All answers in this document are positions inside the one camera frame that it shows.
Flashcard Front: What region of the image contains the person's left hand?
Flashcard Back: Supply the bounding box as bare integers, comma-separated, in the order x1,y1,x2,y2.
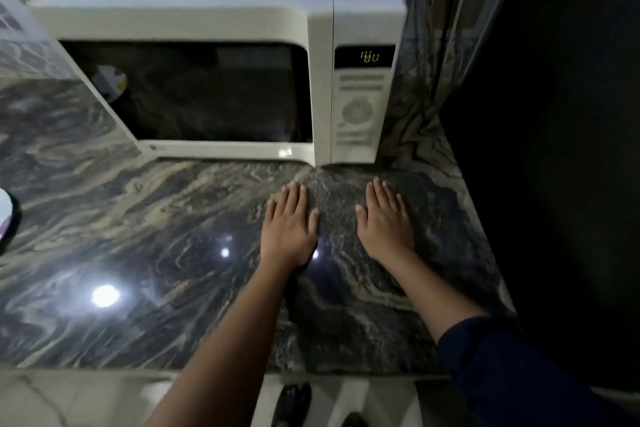
259,181,320,272

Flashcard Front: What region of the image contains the person's right hand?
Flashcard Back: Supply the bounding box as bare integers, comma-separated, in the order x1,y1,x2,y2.
355,177,416,265

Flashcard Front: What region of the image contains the white microwave door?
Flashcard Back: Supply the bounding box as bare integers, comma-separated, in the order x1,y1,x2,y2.
29,6,333,167

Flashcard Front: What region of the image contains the stainless steel double-door fridge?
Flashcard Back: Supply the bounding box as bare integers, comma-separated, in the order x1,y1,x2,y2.
435,0,640,392

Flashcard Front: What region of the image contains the colourful dotted plate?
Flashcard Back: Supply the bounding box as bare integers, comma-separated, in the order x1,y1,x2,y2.
0,187,15,242

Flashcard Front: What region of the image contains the person's right forearm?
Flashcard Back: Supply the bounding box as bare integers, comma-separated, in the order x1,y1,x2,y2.
389,251,491,342

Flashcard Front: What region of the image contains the person's left forearm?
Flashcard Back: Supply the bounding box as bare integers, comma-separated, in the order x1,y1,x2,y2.
145,261,296,427

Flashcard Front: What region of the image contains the dark blue sleeve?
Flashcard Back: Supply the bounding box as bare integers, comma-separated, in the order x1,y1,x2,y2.
437,316,640,427

